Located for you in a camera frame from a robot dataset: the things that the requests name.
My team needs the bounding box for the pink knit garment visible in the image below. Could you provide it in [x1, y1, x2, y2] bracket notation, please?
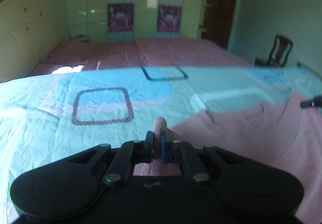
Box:
[132, 90, 322, 224]

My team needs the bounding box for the dark wooden chair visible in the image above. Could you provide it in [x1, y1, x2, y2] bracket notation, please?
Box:
[255, 34, 294, 68]

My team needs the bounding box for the light blue patterned bedsheet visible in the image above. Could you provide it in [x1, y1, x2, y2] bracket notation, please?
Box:
[1, 67, 321, 223]

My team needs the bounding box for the pink striped bed cover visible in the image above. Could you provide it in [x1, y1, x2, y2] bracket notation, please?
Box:
[29, 38, 250, 76]

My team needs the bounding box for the dark brown wooden door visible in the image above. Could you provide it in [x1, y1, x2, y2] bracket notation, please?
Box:
[201, 0, 236, 49]

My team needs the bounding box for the cream curved headboard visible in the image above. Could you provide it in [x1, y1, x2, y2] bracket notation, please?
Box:
[0, 0, 63, 82]

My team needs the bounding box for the lower right pink poster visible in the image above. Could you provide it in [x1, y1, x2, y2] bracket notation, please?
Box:
[157, 5, 182, 33]

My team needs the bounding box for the pink poster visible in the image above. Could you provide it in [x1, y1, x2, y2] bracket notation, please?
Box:
[157, 5, 182, 33]
[107, 3, 134, 33]

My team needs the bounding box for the lower left pink poster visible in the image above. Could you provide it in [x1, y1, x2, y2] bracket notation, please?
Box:
[107, 3, 134, 33]

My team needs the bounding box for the green glossy wardrobe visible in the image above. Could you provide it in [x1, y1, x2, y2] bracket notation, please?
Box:
[67, 0, 202, 42]

